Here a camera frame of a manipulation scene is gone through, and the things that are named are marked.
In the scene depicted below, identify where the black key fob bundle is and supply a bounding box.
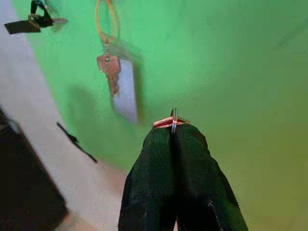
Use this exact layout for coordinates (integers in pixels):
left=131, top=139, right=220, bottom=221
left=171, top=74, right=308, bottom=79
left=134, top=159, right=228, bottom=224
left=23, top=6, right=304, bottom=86
left=27, top=0, right=68, bottom=27

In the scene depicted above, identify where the orange cord loop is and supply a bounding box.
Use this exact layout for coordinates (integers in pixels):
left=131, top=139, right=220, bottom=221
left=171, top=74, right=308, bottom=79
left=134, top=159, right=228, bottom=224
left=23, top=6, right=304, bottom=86
left=95, top=0, right=120, bottom=46

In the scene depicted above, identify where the white key tag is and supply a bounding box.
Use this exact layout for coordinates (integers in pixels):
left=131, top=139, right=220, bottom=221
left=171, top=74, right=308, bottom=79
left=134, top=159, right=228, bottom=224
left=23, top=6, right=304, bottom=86
left=107, top=44, right=145, bottom=125

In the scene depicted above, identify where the thin black strip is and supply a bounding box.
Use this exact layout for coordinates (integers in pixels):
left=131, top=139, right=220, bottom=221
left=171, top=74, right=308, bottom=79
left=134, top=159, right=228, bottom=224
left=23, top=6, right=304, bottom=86
left=56, top=122, right=98, bottom=164

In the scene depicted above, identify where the copper key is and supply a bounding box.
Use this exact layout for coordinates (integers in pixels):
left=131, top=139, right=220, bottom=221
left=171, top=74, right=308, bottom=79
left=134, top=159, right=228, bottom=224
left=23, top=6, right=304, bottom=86
left=96, top=54, right=121, bottom=97

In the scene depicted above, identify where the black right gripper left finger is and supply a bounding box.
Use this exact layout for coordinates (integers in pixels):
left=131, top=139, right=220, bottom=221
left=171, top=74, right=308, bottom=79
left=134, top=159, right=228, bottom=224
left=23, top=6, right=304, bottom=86
left=117, top=128, right=178, bottom=231

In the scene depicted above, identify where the green board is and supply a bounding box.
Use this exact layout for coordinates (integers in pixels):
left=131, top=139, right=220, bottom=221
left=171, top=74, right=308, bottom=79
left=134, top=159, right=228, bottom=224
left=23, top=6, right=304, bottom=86
left=11, top=0, right=308, bottom=231

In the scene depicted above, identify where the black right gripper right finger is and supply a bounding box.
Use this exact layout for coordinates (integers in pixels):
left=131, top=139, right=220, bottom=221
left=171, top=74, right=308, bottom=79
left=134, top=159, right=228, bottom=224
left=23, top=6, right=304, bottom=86
left=174, top=124, right=249, bottom=231

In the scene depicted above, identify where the black tape strip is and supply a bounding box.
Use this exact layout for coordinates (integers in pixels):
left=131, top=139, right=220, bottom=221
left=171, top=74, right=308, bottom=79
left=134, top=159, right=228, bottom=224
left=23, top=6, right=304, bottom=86
left=3, top=20, right=41, bottom=35

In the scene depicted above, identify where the dark brown furniture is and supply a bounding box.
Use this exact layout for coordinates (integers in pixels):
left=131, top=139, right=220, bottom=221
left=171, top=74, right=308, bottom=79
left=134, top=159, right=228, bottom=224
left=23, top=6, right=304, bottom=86
left=0, top=105, right=70, bottom=231

